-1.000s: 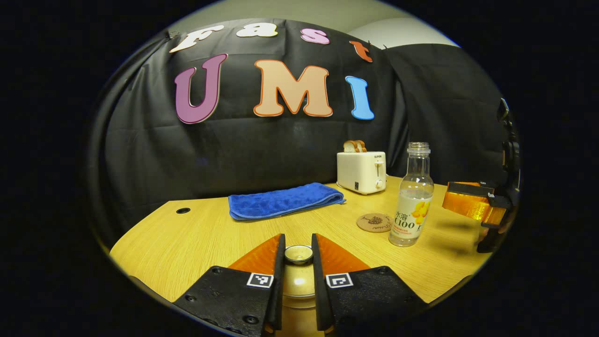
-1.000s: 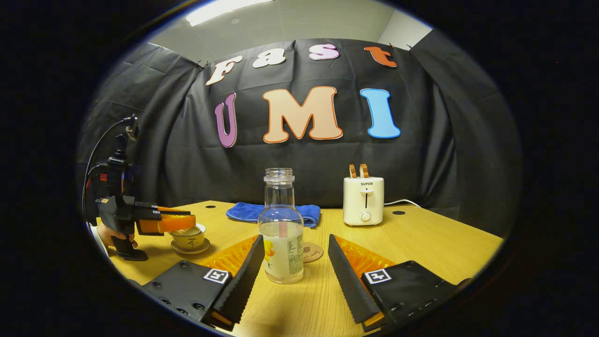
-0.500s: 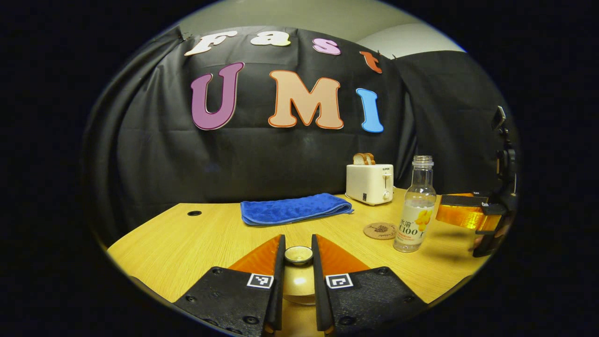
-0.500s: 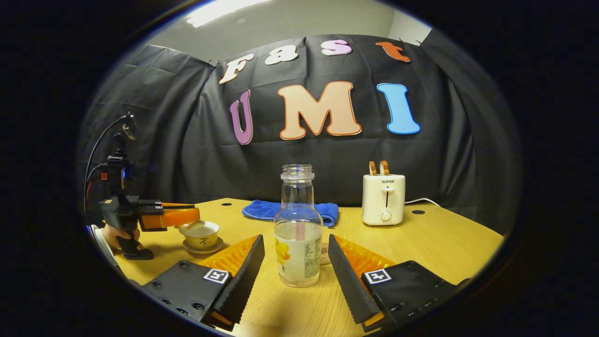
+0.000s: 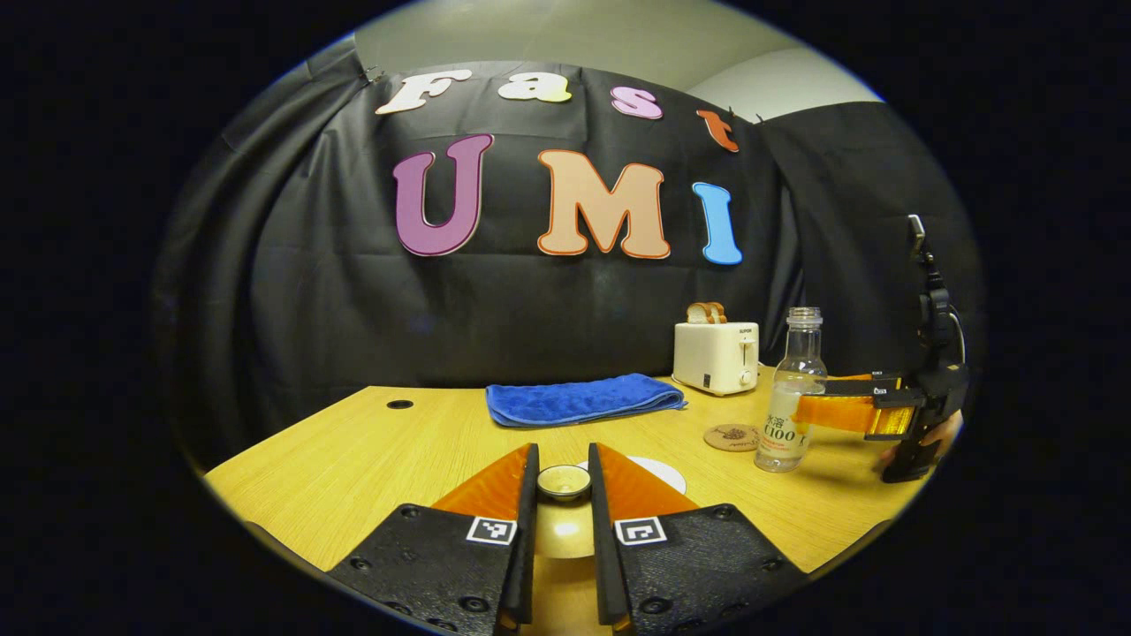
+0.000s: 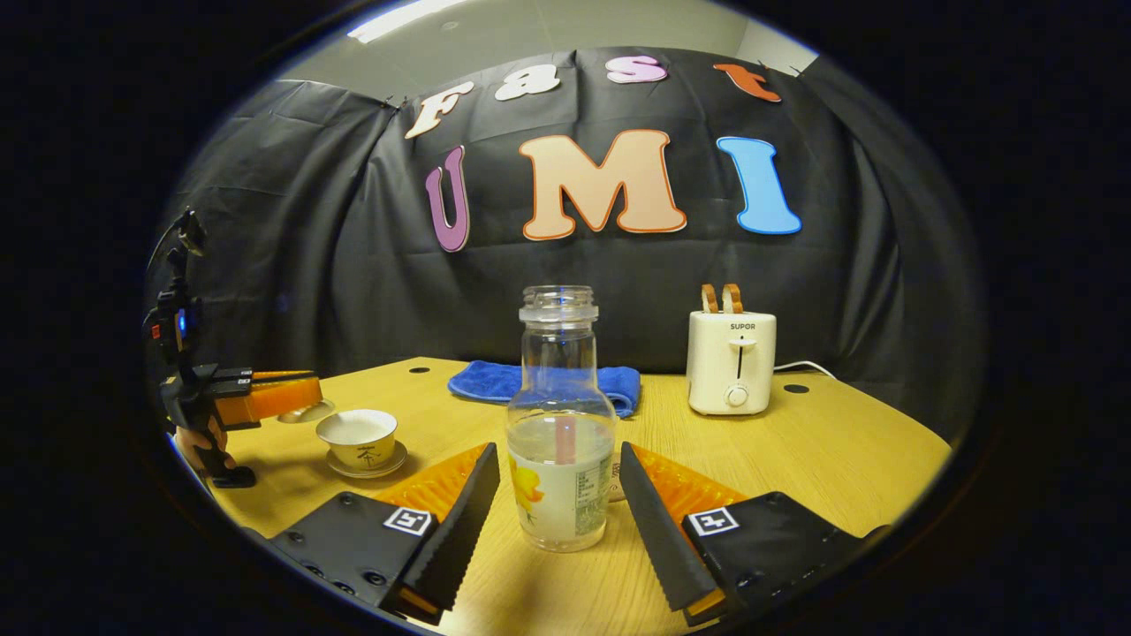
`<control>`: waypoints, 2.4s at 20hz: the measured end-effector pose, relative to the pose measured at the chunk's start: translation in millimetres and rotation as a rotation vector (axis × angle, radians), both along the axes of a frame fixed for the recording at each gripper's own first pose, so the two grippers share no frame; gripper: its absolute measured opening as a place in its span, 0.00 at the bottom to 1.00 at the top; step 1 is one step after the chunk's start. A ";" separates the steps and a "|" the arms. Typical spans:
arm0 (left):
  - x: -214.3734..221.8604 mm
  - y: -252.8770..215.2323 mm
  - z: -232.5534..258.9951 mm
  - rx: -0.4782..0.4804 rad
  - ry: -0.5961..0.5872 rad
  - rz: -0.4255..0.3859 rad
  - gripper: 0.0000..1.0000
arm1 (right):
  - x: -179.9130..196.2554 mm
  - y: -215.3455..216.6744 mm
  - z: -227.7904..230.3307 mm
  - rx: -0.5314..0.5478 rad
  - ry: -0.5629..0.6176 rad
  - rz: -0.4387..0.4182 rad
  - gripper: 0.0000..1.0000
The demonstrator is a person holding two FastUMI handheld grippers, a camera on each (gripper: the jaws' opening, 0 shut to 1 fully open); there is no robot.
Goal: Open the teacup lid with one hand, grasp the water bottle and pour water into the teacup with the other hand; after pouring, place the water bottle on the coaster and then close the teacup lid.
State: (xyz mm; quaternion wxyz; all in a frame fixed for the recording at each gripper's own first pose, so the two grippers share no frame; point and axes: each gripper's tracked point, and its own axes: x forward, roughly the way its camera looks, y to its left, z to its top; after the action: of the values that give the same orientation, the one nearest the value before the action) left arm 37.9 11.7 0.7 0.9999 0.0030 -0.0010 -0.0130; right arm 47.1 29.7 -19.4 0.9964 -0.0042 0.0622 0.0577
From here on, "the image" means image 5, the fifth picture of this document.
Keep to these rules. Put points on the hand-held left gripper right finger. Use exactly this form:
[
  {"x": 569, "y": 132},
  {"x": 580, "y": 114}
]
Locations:
[{"x": 601, "y": 565}]

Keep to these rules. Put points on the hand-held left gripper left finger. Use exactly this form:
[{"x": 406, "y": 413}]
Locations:
[{"x": 527, "y": 565}]

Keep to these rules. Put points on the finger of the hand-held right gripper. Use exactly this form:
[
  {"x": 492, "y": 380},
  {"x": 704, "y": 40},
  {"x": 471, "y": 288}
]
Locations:
[
  {"x": 861, "y": 386},
  {"x": 839, "y": 412}
]

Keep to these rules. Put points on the clear glass water bottle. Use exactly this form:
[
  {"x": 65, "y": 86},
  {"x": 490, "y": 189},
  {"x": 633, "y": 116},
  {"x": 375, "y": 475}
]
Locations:
[{"x": 789, "y": 415}]

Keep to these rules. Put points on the cream ceramic teacup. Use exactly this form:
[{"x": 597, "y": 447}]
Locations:
[{"x": 663, "y": 473}]

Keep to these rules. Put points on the round brown coaster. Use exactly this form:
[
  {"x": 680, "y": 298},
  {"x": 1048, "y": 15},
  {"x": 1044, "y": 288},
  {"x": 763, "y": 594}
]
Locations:
[{"x": 729, "y": 437}]

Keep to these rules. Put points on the white toaster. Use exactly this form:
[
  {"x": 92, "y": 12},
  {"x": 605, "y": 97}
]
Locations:
[{"x": 711, "y": 358}]

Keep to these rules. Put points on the toast bread slice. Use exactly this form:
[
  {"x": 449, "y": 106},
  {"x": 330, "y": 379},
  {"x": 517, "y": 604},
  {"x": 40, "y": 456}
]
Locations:
[
  {"x": 698, "y": 314},
  {"x": 717, "y": 312}
]

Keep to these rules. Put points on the blue folded towel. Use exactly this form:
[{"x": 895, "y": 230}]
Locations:
[{"x": 574, "y": 399}]

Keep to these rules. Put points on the black backdrop cloth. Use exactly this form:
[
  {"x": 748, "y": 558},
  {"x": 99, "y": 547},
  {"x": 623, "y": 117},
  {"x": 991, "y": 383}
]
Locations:
[{"x": 309, "y": 291}]

